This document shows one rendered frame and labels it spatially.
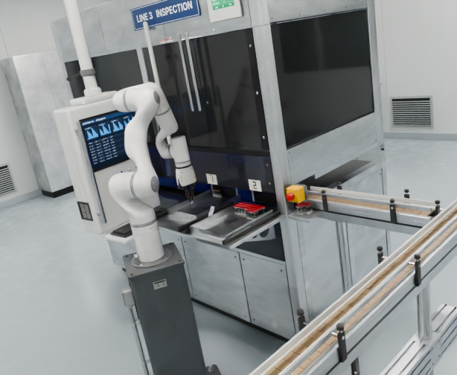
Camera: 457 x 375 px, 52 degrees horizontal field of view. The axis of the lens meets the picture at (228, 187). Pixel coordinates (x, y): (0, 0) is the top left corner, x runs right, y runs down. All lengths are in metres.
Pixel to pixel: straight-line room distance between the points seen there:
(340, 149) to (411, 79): 4.37
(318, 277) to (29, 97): 5.24
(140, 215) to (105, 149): 0.82
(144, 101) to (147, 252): 0.67
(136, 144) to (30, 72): 5.06
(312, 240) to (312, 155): 0.46
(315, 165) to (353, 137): 0.39
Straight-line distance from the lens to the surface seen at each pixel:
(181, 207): 2.78
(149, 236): 2.16
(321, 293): 2.80
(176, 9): 2.65
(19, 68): 7.05
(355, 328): 1.45
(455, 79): 6.80
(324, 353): 1.37
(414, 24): 6.93
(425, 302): 1.97
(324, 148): 2.61
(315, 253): 2.67
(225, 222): 2.43
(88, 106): 2.81
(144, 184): 2.05
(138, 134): 2.13
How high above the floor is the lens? 1.77
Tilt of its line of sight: 17 degrees down
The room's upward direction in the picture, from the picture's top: 10 degrees counter-clockwise
